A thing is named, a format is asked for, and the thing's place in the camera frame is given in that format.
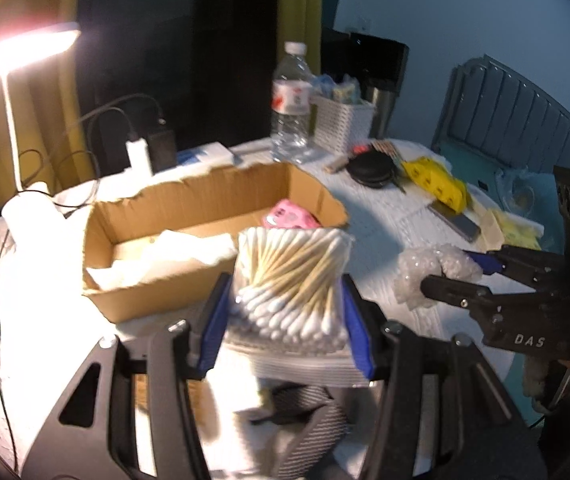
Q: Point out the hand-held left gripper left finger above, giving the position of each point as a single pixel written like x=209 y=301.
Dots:
x=213 y=321

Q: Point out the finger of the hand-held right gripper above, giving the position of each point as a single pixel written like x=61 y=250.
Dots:
x=510 y=262
x=457 y=294

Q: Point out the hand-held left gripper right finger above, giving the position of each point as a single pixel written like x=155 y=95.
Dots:
x=356 y=327

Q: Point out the clear bubble wrap piece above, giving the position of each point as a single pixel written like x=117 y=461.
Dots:
x=417 y=267

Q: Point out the bag of cotton swabs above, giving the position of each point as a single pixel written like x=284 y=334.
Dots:
x=290 y=290

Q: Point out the brown cardboard box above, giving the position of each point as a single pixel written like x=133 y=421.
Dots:
x=140 y=280

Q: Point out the pale yellow packets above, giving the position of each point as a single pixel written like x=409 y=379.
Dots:
x=515 y=230

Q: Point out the dark smartphone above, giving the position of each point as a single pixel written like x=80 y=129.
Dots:
x=457 y=222

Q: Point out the clear plastic bag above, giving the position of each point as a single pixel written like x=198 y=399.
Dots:
x=522 y=190

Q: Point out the yellow plastic packet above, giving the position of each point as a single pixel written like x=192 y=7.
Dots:
x=437 y=180

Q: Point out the pink tissue packet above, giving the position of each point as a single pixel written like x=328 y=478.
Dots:
x=290 y=215

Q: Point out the grey padded chair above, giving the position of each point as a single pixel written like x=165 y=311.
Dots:
x=510 y=115

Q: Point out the black round pouch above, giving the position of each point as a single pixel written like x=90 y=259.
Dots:
x=372 y=170

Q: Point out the striped flat packet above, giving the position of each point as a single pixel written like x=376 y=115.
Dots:
x=386 y=148

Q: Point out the small wooden stick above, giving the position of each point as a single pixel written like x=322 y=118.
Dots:
x=337 y=164

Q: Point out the blue and white box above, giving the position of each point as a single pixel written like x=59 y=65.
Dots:
x=205 y=155

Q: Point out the small red item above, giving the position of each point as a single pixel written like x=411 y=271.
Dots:
x=361 y=149

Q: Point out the white charger plug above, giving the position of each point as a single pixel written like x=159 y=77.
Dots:
x=140 y=157

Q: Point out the black power adapter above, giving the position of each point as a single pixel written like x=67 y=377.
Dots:
x=162 y=145

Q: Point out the stainless steel cup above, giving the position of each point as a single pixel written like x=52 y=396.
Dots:
x=380 y=110

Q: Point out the white woven basket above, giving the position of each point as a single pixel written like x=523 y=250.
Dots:
x=340 y=122

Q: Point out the clear plastic water bottle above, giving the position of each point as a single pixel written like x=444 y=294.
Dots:
x=291 y=110

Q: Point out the yellow snack packet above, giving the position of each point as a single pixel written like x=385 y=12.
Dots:
x=347 y=91

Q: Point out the blue snack packet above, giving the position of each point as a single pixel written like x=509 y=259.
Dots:
x=322 y=84

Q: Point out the black countertop appliance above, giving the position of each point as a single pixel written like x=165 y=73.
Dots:
x=372 y=57

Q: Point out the yellow curtain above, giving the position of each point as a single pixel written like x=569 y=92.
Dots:
x=305 y=5
x=50 y=125

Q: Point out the white desk lamp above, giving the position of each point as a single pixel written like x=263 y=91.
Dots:
x=15 y=50

